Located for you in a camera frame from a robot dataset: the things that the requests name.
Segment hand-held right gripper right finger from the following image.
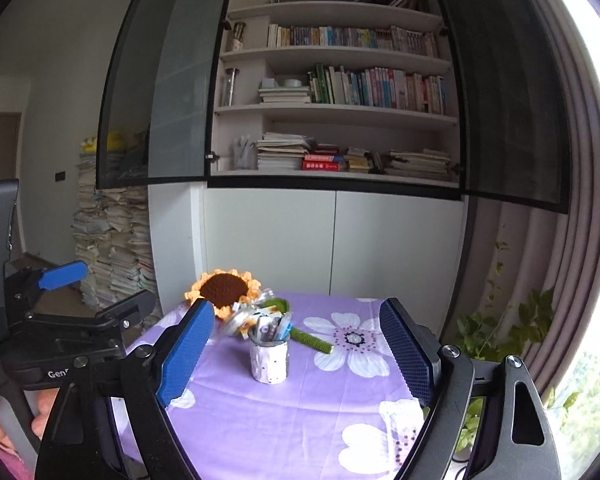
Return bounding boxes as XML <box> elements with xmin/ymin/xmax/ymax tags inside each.
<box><xmin>379</xmin><ymin>297</ymin><xmax>563</xmax><ymax>480</ymax></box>

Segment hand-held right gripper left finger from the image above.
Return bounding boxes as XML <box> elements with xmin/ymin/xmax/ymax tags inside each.
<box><xmin>34</xmin><ymin>299</ymin><xmax>217</xmax><ymax>480</ymax></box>

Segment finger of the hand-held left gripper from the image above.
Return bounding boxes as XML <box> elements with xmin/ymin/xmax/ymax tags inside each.
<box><xmin>24</xmin><ymin>289</ymin><xmax>157</xmax><ymax>346</ymax></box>
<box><xmin>4</xmin><ymin>261</ymin><xmax>89</xmax><ymax>323</ymax></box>

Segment white dotted pen holder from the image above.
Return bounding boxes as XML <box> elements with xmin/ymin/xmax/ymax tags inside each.
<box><xmin>247</xmin><ymin>327</ymin><xmax>289</xmax><ymax>386</ymax></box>

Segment wrapped bouquet with ribbon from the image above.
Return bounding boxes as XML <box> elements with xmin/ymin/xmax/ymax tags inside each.
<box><xmin>225</xmin><ymin>305</ymin><xmax>261</xmax><ymax>341</ymax></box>

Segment tall stacks of papers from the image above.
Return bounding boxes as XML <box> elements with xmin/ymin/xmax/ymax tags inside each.
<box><xmin>71</xmin><ymin>152</ymin><xmax>158</xmax><ymax>311</ymax></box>

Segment crochet sunflower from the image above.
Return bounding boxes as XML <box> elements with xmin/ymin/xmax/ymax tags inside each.
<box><xmin>182</xmin><ymin>269</ymin><xmax>335</xmax><ymax>355</ymax></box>

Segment purple floral tablecloth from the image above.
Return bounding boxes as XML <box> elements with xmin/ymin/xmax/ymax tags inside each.
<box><xmin>115</xmin><ymin>292</ymin><xmax>461</xmax><ymax>480</ymax></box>

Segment green plant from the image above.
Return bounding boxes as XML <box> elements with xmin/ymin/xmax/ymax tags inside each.
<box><xmin>452</xmin><ymin>240</ymin><xmax>581</xmax><ymax>456</ymax></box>

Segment yellow plush toy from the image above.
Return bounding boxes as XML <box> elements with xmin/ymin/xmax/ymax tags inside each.
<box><xmin>80</xmin><ymin>132</ymin><xmax>126</xmax><ymax>153</ymax></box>

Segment white bookcase cabinet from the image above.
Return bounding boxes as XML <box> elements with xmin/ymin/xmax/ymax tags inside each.
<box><xmin>147</xmin><ymin>0</ymin><xmax>471</xmax><ymax>331</ymax></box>

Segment pink curtain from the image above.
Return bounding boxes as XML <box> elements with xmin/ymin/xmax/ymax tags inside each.
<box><xmin>467</xmin><ymin>0</ymin><xmax>600</xmax><ymax>391</ymax></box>

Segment wide stack of magazines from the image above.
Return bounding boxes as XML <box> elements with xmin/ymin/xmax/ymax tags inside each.
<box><xmin>384</xmin><ymin>148</ymin><xmax>453</xmax><ymax>181</ymax></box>

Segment short stack of books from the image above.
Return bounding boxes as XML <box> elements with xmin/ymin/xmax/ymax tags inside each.
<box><xmin>344</xmin><ymin>147</ymin><xmax>376</xmax><ymax>173</ymax></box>

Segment person's pink garment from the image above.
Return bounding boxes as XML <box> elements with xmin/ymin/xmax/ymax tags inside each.
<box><xmin>0</xmin><ymin>432</ymin><xmax>33</xmax><ymax>480</ymax></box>

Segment dark red books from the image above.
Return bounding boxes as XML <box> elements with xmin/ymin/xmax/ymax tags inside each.
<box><xmin>307</xmin><ymin>144</ymin><xmax>342</xmax><ymax>161</ymax></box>

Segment thick stack of books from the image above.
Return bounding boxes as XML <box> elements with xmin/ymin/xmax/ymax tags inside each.
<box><xmin>256</xmin><ymin>132</ymin><xmax>315</xmax><ymax>171</ymax></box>

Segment dark glass cabinet door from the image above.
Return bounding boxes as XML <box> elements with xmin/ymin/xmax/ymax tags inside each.
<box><xmin>425</xmin><ymin>0</ymin><xmax>572</xmax><ymax>215</ymax></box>
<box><xmin>96</xmin><ymin>0</ymin><xmax>241</xmax><ymax>191</ymax></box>

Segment tall clear glass cylinder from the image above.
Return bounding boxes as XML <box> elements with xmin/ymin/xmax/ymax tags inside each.
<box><xmin>222</xmin><ymin>67</ymin><xmax>238</xmax><ymax>107</ymax></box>

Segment book row with green spines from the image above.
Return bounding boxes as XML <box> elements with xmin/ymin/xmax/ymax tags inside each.
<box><xmin>307</xmin><ymin>63</ymin><xmax>448</xmax><ymax>115</ymax></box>

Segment stack of white books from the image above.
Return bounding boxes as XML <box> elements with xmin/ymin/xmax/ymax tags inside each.
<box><xmin>258</xmin><ymin>86</ymin><xmax>312</xmax><ymax>106</ymax></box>

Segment long row of upright books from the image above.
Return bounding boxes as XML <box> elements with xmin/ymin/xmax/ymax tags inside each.
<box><xmin>267</xmin><ymin>24</ymin><xmax>440</xmax><ymax>59</ymax></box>

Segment leaning books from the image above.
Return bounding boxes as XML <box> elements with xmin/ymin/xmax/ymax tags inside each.
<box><xmin>352</xmin><ymin>0</ymin><xmax>431</xmax><ymax>12</ymax></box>

